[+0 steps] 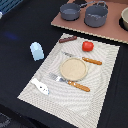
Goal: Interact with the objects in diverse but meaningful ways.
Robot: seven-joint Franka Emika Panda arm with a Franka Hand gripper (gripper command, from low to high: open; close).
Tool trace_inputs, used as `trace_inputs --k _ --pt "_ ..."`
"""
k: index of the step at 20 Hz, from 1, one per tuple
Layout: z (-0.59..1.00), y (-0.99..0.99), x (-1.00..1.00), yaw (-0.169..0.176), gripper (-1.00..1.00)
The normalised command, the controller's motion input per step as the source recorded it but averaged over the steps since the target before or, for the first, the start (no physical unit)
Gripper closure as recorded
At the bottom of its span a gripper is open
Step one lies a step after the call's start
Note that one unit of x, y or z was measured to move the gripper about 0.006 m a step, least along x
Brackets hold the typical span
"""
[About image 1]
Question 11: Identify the brown grilled toy sausage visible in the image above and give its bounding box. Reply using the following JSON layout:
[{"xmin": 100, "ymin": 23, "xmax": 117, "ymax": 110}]
[{"xmin": 59, "ymin": 36, "xmax": 77, "ymax": 43}]

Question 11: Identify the red toy tomato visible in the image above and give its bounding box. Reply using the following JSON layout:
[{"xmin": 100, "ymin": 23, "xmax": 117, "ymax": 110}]
[{"xmin": 82, "ymin": 41, "xmax": 94, "ymax": 52}]

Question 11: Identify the round wooden plate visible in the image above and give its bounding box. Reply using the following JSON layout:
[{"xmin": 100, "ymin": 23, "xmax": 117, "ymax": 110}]
[{"xmin": 60, "ymin": 58, "xmax": 87, "ymax": 81}]

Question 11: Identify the beige woven placemat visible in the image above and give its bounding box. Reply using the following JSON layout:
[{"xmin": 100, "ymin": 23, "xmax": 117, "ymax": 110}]
[{"xmin": 18, "ymin": 37, "xmax": 119, "ymax": 128}]

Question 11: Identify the light blue toy carton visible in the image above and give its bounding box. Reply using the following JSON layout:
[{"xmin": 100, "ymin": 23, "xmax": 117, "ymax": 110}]
[{"xmin": 30, "ymin": 42, "xmax": 44, "ymax": 61}]

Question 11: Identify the small grey pot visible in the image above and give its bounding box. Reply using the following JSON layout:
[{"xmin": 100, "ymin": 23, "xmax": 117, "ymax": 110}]
[{"xmin": 59, "ymin": 2, "xmax": 82, "ymax": 22}]

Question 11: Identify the large grey pot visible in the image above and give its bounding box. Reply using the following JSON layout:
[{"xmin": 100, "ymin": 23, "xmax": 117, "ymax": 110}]
[{"xmin": 84, "ymin": 1, "xmax": 108, "ymax": 27}]

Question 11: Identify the brown wooden board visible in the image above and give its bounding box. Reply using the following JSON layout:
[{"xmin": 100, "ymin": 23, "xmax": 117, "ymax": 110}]
[{"xmin": 50, "ymin": 0, "xmax": 128, "ymax": 44}]

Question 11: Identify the beige bowl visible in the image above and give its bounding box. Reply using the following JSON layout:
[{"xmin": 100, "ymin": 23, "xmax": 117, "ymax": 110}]
[{"xmin": 121, "ymin": 7, "xmax": 128, "ymax": 30}]

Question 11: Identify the orange handled toy knife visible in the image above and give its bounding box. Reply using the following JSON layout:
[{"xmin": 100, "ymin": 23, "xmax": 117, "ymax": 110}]
[{"xmin": 62, "ymin": 51, "xmax": 102, "ymax": 65}]

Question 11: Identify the orange handled toy fork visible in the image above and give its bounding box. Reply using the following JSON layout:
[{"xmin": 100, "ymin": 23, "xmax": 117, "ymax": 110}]
[{"xmin": 49, "ymin": 73, "xmax": 90, "ymax": 92}]

